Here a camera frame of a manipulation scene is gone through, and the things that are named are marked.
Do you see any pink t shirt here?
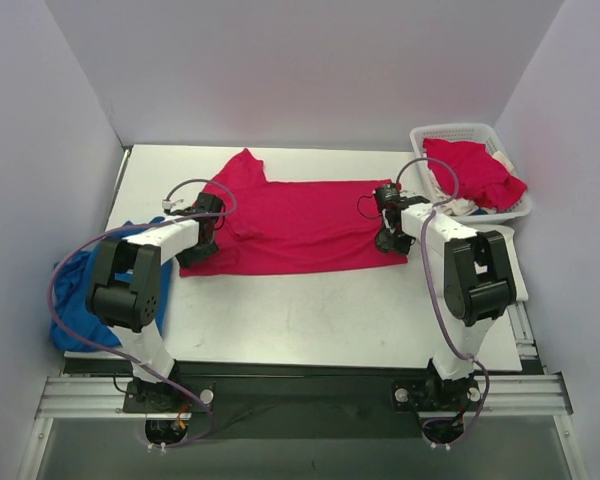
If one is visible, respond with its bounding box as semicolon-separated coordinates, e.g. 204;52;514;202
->
180;150;407;277
423;138;527;212

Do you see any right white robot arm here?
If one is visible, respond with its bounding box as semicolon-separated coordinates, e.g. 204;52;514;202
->
372;183;517;408

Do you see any blue t shirt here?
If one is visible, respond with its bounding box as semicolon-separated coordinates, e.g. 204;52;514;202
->
50;228;173;353

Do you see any white folded t shirt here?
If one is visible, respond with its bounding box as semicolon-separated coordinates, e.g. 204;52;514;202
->
475;224;529;302

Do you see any white plastic basket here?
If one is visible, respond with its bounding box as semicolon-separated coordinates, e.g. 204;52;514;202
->
410;123;532;224

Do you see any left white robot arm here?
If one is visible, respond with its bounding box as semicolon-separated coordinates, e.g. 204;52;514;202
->
86;193;225;412

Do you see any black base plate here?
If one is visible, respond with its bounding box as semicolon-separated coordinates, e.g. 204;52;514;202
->
123;362;488;443

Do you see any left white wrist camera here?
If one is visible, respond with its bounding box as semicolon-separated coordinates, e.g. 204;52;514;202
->
161;199;183;215

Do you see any aluminium frame rail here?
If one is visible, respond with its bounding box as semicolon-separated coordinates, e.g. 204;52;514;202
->
17;299;575;480

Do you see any pink t shirt in basket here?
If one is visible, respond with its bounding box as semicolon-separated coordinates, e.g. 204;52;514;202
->
423;138;527;212

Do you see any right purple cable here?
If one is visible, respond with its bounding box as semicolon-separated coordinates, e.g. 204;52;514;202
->
394;157;492;446

